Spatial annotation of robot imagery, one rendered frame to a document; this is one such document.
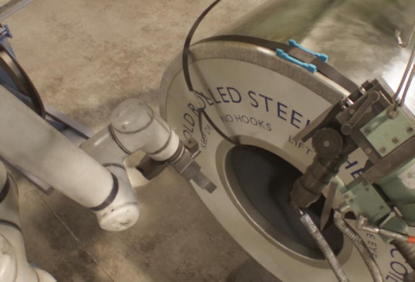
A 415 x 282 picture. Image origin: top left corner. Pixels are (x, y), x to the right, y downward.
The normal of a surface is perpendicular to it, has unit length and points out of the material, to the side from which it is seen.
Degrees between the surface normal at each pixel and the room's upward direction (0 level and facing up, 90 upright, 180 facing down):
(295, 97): 90
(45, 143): 75
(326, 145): 58
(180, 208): 0
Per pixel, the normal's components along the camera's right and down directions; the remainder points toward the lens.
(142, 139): 0.36, 0.68
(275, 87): -0.70, 0.55
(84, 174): 0.86, 0.11
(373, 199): -0.48, 0.19
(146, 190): -0.06, -0.67
